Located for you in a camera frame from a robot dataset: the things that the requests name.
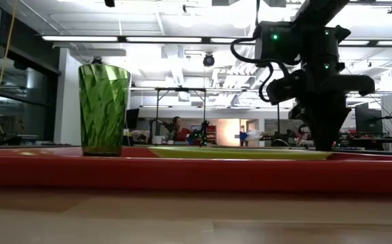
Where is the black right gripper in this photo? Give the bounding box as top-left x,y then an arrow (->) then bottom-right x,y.
266,69 -> 376,152

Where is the green round plate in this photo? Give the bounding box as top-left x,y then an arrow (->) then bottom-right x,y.
147,145 -> 333,161

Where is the red plastic tray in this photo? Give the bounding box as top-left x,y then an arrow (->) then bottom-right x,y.
0,146 -> 392,194

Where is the green translucent faceted cup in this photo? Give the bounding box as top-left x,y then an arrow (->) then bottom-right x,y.
78,63 -> 132,157

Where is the black computer monitor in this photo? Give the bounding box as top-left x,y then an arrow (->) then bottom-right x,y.
354,102 -> 384,136

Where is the background robot with green lights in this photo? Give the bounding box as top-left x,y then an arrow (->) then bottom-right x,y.
191,120 -> 212,147

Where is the person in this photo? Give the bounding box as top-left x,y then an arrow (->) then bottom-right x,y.
170,116 -> 193,143

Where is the long ceiling light strip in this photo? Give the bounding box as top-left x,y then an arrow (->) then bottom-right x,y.
41,35 -> 392,47

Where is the small dark monitor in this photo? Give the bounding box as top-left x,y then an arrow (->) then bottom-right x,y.
126,108 -> 140,129

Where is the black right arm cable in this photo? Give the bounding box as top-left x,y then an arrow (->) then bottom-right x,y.
229,36 -> 302,103

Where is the yellow hanging rope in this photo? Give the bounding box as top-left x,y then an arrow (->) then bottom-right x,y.
0,0 -> 18,135

